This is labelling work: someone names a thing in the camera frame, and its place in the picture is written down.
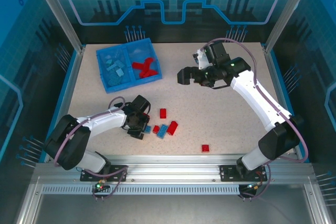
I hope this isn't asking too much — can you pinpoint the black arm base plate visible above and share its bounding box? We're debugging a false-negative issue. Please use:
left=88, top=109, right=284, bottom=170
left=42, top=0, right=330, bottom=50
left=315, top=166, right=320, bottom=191
left=219, top=164, right=266, bottom=183
left=80, top=165, right=129, bottom=183

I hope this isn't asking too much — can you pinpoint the aluminium frame post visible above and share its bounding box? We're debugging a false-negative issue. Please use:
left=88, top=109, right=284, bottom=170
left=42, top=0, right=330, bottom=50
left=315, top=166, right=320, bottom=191
left=263, top=0, right=319, bottom=55
left=28, top=0, right=86, bottom=54

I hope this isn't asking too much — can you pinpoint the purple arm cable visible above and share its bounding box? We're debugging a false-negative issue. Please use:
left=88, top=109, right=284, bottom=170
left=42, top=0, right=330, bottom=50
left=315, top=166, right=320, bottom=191
left=206, top=37, right=308, bottom=164
left=54, top=96, right=126, bottom=168

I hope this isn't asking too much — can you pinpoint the small LED circuit board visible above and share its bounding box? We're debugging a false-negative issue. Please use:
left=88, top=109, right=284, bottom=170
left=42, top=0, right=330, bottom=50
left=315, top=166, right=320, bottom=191
left=93, top=182, right=111, bottom=194
left=240, top=183, right=265, bottom=193

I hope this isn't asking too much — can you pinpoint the aluminium and blue side rail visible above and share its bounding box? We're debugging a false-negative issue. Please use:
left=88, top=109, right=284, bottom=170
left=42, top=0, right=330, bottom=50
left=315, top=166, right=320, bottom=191
left=262, top=42, right=310, bottom=163
left=43, top=47, right=86, bottom=163

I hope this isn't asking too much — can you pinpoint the aluminium mounting rail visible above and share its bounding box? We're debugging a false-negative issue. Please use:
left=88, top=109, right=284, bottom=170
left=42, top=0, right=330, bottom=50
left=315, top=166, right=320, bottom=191
left=35, top=154, right=316, bottom=183

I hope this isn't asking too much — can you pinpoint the blue two-compartment plastic bin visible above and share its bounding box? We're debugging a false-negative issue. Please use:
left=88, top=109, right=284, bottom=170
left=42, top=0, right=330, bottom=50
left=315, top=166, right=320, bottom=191
left=96, top=38, right=163, bottom=94

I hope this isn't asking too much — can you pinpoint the slotted grey cable tray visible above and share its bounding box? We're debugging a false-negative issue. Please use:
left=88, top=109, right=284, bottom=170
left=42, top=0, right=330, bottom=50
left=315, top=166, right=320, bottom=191
left=41, top=184, right=242, bottom=196

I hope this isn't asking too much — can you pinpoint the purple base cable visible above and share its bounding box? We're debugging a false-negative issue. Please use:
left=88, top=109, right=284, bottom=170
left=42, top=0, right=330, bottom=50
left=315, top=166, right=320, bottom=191
left=85, top=165, right=129, bottom=201
left=240, top=161, right=271, bottom=201

